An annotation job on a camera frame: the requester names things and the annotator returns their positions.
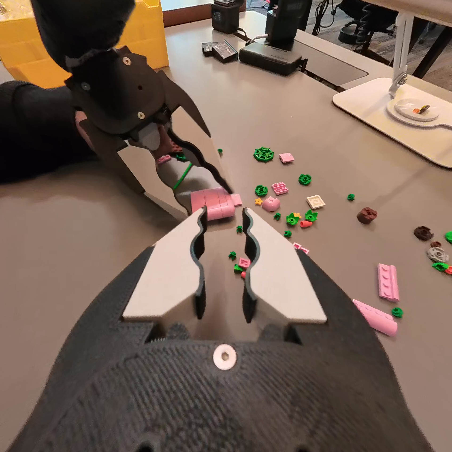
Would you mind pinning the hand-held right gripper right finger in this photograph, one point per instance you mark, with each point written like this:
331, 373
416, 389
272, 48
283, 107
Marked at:
286, 282

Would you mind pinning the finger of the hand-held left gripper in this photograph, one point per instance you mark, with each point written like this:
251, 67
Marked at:
148, 173
197, 141

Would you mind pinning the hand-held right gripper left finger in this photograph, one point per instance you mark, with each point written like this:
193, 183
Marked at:
159, 282

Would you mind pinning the pink square brick base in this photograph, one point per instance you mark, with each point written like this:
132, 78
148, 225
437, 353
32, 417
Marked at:
212, 204

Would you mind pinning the narrow pink tile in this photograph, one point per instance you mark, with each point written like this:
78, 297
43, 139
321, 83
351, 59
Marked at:
237, 200

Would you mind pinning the person's left hand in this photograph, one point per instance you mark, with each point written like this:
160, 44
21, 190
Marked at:
79, 129

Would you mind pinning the pink narrow studded plate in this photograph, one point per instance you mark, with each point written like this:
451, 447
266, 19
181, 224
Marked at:
164, 160

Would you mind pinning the green octagonal web piece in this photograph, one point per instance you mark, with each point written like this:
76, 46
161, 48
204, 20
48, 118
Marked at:
263, 154
181, 157

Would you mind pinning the green flexible bar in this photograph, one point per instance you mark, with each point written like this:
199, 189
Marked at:
182, 176

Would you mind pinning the cluster of green leaf pieces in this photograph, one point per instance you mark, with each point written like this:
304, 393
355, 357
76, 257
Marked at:
441, 267
292, 219

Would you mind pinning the yellow plastic bin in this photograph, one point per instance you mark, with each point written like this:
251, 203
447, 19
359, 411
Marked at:
148, 35

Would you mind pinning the green spiky leaf element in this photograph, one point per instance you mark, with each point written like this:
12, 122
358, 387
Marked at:
311, 216

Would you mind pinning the pink curved brick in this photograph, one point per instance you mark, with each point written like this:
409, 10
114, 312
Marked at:
271, 204

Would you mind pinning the green round studded plate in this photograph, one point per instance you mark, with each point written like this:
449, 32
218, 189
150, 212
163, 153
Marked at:
305, 179
261, 190

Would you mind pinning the white square plate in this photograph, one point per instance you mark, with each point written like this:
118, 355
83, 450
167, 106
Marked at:
315, 202

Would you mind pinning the pink curved slope tile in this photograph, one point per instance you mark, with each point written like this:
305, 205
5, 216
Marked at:
286, 158

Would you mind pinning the small black flat device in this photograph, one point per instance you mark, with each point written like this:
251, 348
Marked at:
224, 51

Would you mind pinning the pink stepped studded plate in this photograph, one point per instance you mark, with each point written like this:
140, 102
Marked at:
279, 188

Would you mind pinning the pink half cylinder brick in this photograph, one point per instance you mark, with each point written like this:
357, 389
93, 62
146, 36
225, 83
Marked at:
376, 317

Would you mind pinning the pink long studded plate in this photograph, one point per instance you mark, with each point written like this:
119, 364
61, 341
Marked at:
388, 282

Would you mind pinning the brown round brick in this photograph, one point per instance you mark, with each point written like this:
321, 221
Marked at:
367, 215

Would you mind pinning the black flat dock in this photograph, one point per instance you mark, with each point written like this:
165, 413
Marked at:
270, 58

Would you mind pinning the clear plastic bags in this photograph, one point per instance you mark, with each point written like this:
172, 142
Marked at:
10, 9

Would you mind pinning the small dark brown piece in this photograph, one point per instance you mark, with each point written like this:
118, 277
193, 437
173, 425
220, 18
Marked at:
423, 233

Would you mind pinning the black upright device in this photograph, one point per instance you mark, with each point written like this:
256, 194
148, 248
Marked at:
286, 21

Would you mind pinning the small grey piece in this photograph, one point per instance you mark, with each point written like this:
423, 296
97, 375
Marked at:
438, 254

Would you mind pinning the white book stand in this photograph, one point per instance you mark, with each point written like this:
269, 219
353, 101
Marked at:
370, 109

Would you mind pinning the black office chair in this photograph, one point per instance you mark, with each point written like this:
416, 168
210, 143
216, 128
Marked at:
353, 28

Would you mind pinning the small brown and green piece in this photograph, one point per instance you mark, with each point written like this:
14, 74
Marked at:
422, 109

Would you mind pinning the small pink bracket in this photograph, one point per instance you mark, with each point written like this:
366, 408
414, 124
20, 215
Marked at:
244, 263
301, 248

